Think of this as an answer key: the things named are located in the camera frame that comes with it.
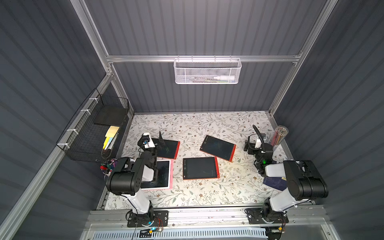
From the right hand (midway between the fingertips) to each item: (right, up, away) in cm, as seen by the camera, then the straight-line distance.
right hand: (256, 141), depth 93 cm
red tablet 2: (-57, -7, +6) cm, 57 cm away
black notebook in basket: (-86, +15, -11) cm, 88 cm away
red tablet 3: (-23, -5, +7) cm, 24 cm away
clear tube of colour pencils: (+10, +5, -9) cm, 14 cm away
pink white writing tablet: (-57, -18, -3) cm, 60 cm away
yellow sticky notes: (-80, +6, -21) cm, 83 cm away
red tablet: (-35, -17, -2) cm, 39 cm away
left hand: (-63, +5, -8) cm, 64 cm away
